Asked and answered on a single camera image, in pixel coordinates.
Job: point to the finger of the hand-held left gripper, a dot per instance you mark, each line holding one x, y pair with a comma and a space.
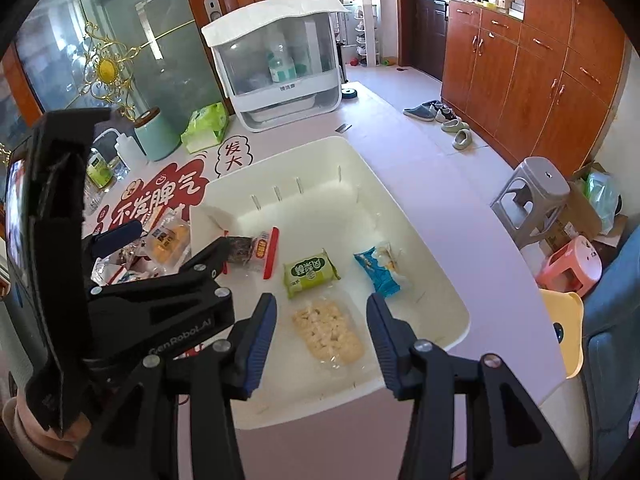
117, 235
210, 257

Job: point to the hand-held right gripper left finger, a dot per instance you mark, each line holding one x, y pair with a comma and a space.
260, 350

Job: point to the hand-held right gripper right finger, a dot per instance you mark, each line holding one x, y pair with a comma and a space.
382, 350

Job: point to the white plastic bin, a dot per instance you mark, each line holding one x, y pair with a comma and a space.
350, 200

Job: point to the clear snack packet red print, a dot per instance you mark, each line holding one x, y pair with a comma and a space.
107, 270

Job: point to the orange bread packet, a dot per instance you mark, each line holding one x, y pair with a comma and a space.
170, 242

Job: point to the dark snack packet red label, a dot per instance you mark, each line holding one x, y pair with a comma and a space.
262, 250

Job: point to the clear packet of pale pieces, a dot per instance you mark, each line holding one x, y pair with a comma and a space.
325, 332

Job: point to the red printed table mat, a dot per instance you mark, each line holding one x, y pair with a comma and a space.
165, 195

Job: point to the water bottle green label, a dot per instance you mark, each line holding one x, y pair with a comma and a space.
100, 170

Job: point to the blue snack packet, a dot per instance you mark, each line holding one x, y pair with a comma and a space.
377, 270

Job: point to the white squeeze bottle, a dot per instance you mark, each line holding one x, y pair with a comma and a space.
131, 155

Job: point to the green snack packet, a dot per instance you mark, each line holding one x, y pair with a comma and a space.
310, 272

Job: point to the mint canister wooden lid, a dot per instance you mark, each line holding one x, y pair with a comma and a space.
157, 135

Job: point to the green tissue pack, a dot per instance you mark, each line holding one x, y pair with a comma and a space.
205, 122

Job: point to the white storage box clear door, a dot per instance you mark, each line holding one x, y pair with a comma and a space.
280, 105

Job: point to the glass door gold ornament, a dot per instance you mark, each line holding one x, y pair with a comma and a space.
165, 60

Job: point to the small metal blade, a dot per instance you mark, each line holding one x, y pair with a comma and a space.
343, 129

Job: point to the yellow plastic chair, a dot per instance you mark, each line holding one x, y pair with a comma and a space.
565, 310

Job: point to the clear bottle teal label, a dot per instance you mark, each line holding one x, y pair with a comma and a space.
280, 67

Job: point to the tape roll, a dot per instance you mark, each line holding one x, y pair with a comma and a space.
349, 94

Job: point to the pink plastic stool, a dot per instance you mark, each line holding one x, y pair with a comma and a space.
575, 255

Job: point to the green slipper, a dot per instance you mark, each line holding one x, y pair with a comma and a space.
455, 126
462, 140

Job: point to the blue armchair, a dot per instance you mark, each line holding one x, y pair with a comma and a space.
610, 335

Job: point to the grey plastic stool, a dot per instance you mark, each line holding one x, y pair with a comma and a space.
542, 175

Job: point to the dark blue shoe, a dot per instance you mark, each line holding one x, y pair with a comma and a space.
420, 112

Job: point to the cardboard box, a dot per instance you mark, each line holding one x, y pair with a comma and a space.
582, 215

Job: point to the green plastic bag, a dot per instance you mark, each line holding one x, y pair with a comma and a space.
602, 195

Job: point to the white shoe rack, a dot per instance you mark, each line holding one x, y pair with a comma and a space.
370, 25

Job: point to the wooden cabinet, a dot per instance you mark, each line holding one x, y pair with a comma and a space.
500, 70

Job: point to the dark wooden door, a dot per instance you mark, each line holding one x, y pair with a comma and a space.
427, 20

